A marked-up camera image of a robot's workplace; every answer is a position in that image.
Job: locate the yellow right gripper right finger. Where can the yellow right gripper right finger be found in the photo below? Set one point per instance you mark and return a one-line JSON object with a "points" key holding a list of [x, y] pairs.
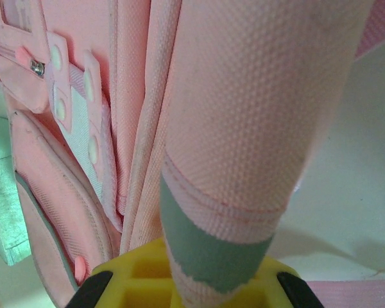
{"points": [[269, 295]]}

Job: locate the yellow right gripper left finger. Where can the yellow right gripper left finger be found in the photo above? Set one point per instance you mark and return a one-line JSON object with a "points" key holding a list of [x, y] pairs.
{"points": [[138, 272]]}

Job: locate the pink backpack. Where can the pink backpack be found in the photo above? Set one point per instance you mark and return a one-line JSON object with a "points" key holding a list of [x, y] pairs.
{"points": [[244, 96]]}

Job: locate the mint green pouch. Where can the mint green pouch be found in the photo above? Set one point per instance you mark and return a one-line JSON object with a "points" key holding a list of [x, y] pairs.
{"points": [[3, 208]]}

